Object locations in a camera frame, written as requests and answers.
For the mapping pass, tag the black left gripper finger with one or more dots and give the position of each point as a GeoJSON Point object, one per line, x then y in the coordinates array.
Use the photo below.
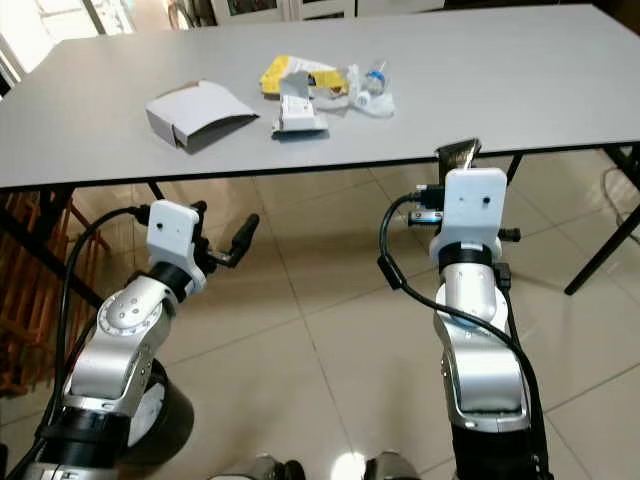
{"type": "Point", "coordinates": [245, 235]}

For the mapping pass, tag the dark brown wrapper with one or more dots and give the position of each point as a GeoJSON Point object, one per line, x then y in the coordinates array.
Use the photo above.
{"type": "Point", "coordinates": [458, 155]}

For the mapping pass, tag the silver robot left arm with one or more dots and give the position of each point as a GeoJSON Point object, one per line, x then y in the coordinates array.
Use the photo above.
{"type": "Point", "coordinates": [125, 350]}

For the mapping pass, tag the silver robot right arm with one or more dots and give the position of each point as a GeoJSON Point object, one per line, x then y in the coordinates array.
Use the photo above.
{"type": "Point", "coordinates": [485, 370]}

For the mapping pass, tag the black rubbish bin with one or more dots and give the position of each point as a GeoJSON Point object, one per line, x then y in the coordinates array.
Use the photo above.
{"type": "Point", "coordinates": [178, 420]}

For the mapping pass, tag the black metal table leg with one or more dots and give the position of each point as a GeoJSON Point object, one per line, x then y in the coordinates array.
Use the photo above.
{"type": "Point", "coordinates": [516, 168]}
{"type": "Point", "coordinates": [32, 255]}
{"type": "Point", "coordinates": [600, 252]}
{"type": "Point", "coordinates": [155, 190]}

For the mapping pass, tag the clear plastic bottle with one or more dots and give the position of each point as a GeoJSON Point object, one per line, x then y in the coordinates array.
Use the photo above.
{"type": "Point", "coordinates": [373, 80]}

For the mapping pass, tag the small white carton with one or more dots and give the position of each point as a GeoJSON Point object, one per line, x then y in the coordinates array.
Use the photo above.
{"type": "Point", "coordinates": [300, 112]}

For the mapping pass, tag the white cardboard box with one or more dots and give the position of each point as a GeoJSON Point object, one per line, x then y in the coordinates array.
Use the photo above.
{"type": "Point", "coordinates": [185, 112]}

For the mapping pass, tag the yellow snack bag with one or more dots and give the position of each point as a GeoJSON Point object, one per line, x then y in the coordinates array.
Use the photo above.
{"type": "Point", "coordinates": [275, 75]}

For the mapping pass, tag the brown wooden rack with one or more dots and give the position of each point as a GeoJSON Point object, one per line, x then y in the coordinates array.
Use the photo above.
{"type": "Point", "coordinates": [25, 320]}

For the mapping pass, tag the grey robot left foot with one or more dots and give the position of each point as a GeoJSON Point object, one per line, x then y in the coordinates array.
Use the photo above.
{"type": "Point", "coordinates": [260, 470]}

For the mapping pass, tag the grey robot foot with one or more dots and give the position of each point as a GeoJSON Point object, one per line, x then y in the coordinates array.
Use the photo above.
{"type": "Point", "coordinates": [260, 470]}
{"type": "Point", "coordinates": [390, 468]}

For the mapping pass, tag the white glass-door cabinet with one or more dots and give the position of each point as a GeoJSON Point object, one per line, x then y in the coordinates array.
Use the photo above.
{"type": "Point", "coordinates": [260, 8]}

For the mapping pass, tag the grey robot right foot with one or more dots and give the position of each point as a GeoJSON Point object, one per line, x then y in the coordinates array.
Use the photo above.
{"type": "Point", "coordinates": [390, 468]}

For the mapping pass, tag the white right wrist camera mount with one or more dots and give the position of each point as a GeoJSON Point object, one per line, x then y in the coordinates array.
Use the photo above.
{"type": "Point", "coordinates": [475, 205]}

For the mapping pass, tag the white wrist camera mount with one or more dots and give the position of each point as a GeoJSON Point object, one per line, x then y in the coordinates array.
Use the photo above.
{"type": "Point", "coordinates": [172, 235]}
{"type": "Point", "coordinates": [475, 205]}

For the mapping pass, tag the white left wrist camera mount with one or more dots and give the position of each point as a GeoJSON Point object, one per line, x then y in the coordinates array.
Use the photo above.
{"type": "Point", "coordinates": [172, 235]}

